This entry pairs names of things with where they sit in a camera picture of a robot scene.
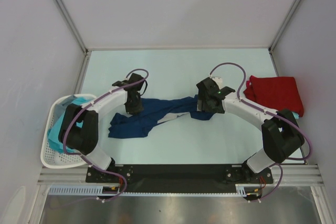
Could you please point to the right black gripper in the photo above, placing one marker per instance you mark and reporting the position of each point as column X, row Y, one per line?
column 201, row 99

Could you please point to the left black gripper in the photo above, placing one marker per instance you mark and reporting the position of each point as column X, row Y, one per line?
column 136, row 109

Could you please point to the navy blue t shirt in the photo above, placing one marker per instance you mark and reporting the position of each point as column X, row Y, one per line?
column 155, row 112

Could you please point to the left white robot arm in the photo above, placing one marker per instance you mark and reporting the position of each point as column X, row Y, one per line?
column 79, row 130

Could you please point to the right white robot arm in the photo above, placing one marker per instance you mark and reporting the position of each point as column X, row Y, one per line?
column 280, row 133

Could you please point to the folded red t shirt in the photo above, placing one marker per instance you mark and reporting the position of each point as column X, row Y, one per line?
column 275, row 92

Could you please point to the grey shirt in basket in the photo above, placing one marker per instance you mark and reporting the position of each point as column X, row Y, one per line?
column 60, row 108

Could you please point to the folded light blue t shirt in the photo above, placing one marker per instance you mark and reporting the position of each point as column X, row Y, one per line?
column 296, row 115

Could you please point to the white laundry basket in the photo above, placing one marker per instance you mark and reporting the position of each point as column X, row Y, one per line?
column 51, row 158

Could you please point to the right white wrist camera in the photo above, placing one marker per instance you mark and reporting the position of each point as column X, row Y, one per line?
column 218, row 81

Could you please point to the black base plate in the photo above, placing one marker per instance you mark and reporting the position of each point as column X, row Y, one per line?
column 190, row 178

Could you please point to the light blue cable duct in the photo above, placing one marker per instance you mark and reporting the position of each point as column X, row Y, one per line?
column 77, row 190

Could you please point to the aluminium frame rail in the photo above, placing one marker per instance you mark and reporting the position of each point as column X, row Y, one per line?
column 293, row 175

